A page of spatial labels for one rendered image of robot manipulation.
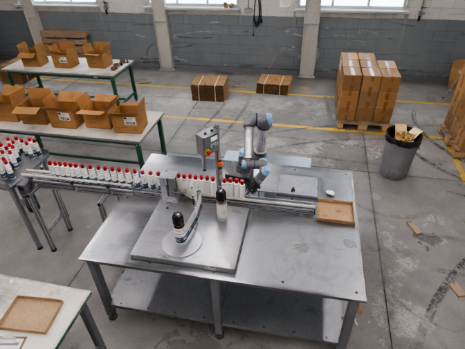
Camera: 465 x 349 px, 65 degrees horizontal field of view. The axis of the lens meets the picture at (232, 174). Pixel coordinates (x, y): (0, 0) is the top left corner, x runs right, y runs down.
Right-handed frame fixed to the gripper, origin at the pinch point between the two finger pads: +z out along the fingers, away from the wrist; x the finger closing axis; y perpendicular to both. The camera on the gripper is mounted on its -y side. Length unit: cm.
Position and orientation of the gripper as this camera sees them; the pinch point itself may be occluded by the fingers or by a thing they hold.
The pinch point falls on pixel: (246, 194)
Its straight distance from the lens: 317.6
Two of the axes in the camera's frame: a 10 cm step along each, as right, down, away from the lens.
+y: -2.0, 5.8, -7.9
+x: 8.6, 4.9, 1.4
